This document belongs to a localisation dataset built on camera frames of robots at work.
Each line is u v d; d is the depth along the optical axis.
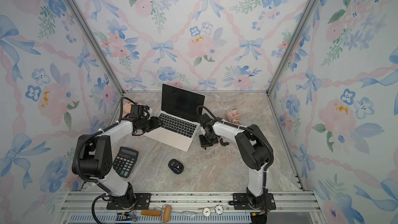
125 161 0.84
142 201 0.74
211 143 0.83
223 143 0.93
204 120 0.78
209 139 0.81
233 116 1.00
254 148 0.50
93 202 0.66
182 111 1.39
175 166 0.82
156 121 0.87
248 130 0.53
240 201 0.73
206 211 0.72
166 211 0.70
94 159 0.47
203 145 0.84
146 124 0.81
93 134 0.49
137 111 0.76
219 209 0.72
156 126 0.84
